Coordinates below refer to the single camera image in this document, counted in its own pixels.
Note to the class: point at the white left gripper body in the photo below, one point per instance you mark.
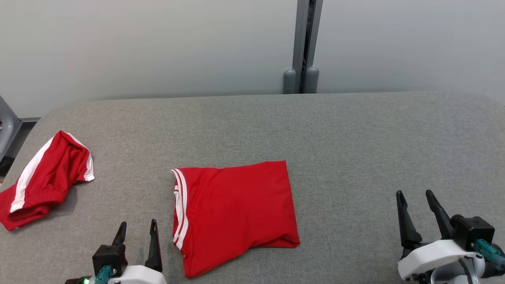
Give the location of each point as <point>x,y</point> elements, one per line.
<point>138,276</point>

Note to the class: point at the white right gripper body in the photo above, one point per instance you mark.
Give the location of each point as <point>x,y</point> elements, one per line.
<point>430,256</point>

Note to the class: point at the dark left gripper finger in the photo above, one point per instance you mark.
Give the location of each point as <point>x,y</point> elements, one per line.
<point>154,248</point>
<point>120,236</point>

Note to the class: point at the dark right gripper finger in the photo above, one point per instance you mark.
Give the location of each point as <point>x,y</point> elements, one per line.
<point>406,225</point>
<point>440,215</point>

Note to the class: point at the red jersey with white sleeves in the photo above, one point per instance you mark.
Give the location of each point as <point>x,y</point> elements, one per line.
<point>236,209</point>

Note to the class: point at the red shorts with white stripe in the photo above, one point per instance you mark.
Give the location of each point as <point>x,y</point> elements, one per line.
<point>51,173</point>

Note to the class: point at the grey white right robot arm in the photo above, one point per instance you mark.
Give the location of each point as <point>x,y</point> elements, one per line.
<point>469,273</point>

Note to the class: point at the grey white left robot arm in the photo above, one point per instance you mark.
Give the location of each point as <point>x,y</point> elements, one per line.
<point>77,281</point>

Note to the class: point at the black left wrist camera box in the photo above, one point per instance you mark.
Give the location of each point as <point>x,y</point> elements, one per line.
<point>110,256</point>

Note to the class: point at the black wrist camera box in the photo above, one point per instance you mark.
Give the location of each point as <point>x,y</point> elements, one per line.
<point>110,256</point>
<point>473,232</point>

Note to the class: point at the teal left camera connector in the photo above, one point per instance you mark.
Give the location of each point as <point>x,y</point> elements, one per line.
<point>103,274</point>

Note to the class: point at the teal camera connector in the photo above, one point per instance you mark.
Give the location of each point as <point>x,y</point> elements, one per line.
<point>487,250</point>
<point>103,274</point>

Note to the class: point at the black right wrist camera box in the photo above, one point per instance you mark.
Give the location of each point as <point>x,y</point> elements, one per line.
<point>473,232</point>

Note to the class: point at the teal right camera connector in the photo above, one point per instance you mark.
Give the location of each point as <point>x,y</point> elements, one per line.
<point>487,250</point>

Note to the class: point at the grey metal frame panel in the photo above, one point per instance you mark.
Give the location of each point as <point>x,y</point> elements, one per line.
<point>8,126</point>

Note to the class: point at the grey cylinder post cap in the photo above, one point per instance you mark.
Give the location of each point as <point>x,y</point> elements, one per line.
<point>312,81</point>
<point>289,83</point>

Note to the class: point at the grey metal partition post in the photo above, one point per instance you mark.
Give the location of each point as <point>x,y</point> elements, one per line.
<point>302,39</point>

